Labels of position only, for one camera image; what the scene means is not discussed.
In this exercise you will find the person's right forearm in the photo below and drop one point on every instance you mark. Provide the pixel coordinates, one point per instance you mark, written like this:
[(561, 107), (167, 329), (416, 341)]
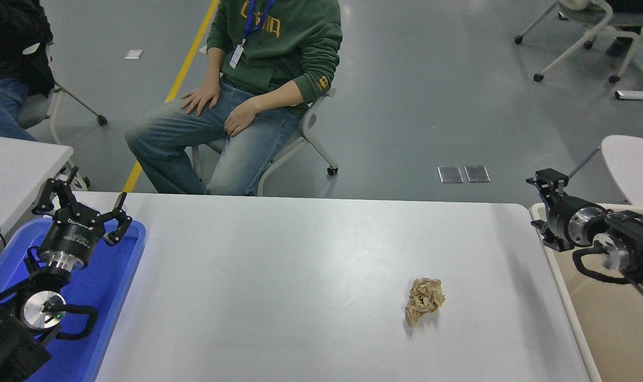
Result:
[(213, 69)]

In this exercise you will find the white bar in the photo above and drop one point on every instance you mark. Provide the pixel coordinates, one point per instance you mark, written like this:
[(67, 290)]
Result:
[(640, 95)]

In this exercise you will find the white side table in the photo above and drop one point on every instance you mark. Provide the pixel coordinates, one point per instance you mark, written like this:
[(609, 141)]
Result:
[(14, 170)]

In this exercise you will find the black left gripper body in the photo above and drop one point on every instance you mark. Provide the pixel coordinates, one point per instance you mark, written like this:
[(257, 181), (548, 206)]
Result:
[(72, 233)]

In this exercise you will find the person's left hand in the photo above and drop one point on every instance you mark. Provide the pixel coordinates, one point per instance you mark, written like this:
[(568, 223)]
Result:
[(242, 118)]

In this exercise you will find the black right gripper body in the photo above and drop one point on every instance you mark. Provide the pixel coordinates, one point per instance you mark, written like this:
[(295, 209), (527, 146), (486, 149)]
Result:
[(560, 220)]

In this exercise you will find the person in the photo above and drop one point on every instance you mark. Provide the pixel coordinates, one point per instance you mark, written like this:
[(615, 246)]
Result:
[(637, 4), (8, 42), (289, 42)]

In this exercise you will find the white rounded table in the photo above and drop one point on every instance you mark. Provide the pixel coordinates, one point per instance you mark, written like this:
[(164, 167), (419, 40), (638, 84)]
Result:
[(634, 164)]

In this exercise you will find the tan paper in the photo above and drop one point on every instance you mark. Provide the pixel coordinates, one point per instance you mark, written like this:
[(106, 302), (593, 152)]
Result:
[(425, 300)]

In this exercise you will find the person's right hand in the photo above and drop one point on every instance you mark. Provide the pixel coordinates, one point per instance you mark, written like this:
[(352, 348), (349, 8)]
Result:
[(202, 101)]

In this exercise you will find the blue plastic tray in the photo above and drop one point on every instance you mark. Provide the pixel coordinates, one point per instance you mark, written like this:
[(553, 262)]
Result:
[(109, 297)]

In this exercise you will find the metal floor plate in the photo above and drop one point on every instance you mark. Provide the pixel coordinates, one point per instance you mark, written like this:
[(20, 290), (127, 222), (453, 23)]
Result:
[(477, 174), (451, 174)]

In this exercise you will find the white wheeled chair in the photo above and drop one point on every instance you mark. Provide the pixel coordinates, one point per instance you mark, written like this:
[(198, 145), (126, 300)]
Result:
[(32, 111), (284, 156), (608, 18)]

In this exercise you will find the large pale bin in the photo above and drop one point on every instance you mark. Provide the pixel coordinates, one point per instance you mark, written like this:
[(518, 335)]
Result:
[(608, 329)]

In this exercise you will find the person's left forearm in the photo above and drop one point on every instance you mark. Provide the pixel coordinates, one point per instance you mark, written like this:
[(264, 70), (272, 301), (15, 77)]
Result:
[(279, 96)]

